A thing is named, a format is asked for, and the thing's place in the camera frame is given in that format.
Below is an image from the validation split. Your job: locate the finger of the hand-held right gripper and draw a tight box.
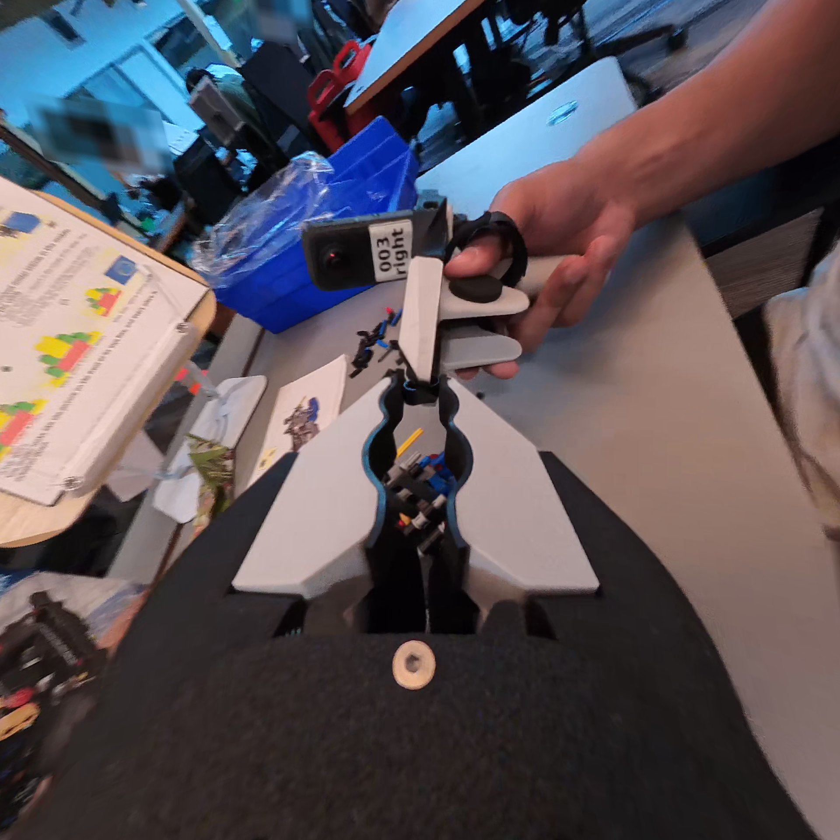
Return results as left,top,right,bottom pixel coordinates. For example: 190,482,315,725
397,256,448,388

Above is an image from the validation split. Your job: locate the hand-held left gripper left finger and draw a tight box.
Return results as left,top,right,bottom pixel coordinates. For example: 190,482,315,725
231,373,398,632

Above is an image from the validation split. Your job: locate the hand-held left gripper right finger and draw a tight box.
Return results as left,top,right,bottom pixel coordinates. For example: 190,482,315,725
444,377,601,629

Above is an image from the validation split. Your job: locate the pile of small lego pins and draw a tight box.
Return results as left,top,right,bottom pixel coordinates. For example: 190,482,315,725
348,305,405,379

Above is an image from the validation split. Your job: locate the lego vehicle chassis model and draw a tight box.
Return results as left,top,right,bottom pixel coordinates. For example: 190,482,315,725
377,375,463,559

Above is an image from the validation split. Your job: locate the lego instruction booklet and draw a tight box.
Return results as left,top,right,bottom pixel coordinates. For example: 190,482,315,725
248,354,349,490

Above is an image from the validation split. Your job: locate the person's right forearm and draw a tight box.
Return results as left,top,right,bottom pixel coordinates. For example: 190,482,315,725
577,0,840,231

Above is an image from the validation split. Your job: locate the lego set box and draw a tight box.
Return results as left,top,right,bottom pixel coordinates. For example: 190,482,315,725
0,571,151,831

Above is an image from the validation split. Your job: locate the person's right hand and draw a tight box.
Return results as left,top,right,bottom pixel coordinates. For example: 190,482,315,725
443,156,643,383

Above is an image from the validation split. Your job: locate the blue plastic bin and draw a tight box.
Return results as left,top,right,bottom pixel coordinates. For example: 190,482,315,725
210,117,421,334

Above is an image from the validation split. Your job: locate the clear plastic bag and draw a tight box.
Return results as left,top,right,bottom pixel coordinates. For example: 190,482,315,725
190,151,370,291

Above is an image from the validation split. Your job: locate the floral origami paper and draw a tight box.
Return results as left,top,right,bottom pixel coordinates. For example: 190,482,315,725
187,433,236,521

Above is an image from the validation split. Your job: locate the red plastic carrier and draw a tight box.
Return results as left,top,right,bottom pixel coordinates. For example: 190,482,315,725
307,39,376,155

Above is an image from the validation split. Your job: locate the background work table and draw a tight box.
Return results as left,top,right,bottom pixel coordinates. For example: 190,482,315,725
344,0,490,118

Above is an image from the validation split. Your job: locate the instruction sheet on stand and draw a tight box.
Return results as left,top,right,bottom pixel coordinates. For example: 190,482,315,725
0,174,219,550

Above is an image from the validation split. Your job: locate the printed instruction sheet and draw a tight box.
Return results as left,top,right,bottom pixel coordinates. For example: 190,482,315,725
0,176,211,508

